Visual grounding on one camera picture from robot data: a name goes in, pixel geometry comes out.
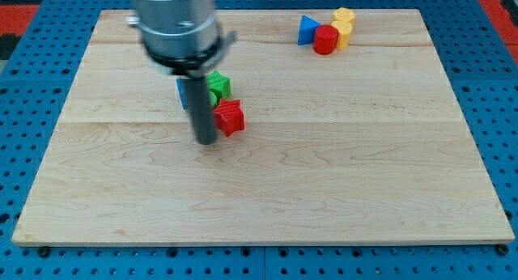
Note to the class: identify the yellow rear block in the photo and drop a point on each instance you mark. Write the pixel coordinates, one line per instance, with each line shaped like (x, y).
(344, 14)

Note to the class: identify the wooden board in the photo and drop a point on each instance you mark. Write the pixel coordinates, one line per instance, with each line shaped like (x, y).
(365, 146)

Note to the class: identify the green star block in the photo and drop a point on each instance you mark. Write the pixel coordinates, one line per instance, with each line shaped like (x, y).
(219, 84)

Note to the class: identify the blue cube block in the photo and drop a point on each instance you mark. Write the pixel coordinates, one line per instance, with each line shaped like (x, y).
(181, 94)

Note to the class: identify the blue triangle block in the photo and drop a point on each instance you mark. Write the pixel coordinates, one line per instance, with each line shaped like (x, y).
(307, 30)

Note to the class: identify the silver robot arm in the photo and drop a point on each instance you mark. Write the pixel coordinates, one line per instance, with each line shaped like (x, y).
(186, 38)

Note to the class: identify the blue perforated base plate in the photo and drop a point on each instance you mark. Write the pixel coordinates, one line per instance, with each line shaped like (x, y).
(42, 67)

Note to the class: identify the yellow block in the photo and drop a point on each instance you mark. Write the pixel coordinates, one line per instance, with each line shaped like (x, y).
(344, 14)
(344, 29)

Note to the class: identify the green cylinder block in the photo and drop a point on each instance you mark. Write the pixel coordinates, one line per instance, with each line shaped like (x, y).
(213, 99)

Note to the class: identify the red cylinder block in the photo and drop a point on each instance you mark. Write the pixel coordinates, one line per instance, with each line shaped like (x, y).
(325, 39)

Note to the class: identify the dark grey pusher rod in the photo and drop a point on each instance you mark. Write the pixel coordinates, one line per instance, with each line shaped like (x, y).
(200, 110)

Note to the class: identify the red star block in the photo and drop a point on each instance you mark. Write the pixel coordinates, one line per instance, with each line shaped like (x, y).
(229, 117)

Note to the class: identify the yellow front block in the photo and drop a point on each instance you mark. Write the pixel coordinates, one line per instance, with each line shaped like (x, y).
(344, 29)

